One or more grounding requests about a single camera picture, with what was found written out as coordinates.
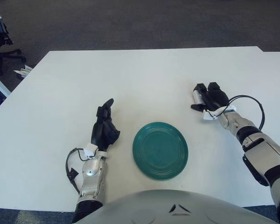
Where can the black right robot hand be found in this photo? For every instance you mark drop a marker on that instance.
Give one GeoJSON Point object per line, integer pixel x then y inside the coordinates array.
{"type": "Point", "coordinates": [217, 98]}

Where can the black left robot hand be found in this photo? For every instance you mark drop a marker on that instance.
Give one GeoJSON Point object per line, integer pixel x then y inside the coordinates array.
{"type": "Point", "coordinates": [102, 133]}

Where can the white charger block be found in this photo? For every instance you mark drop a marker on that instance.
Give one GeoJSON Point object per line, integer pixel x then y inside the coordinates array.
{"type": "Point", "coordinates": [196, 96]}

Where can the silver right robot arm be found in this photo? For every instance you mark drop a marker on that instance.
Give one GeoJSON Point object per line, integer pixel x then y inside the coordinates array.
{"type": "Point", "coordinates": [261, 149]}

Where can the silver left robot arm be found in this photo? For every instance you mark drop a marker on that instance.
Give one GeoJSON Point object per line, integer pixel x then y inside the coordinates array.
{"type": "Point", "coordinates": [92, 172]}

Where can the green ribbed round plate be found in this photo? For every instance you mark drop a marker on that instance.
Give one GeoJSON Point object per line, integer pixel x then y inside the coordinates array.
{"type": "Point", "coordinates": [160, 151]}

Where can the grey robot torso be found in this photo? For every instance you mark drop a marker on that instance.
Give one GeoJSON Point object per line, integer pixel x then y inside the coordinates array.
{"type": "Point", "coordinates": [168, 210]}

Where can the white paper scraps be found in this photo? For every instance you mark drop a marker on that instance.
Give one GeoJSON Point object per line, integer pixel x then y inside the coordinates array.
{"type": "Point", "coordinates": [23, 70]}

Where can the black office chair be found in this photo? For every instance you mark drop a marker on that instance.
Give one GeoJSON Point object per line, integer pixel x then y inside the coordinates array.
{"type": "Point", "coordinates": [0, 32]}

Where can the white furniture frame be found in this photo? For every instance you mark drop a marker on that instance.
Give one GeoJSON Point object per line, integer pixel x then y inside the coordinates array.
{"type": "Point", "coordinates": [0, 83]}

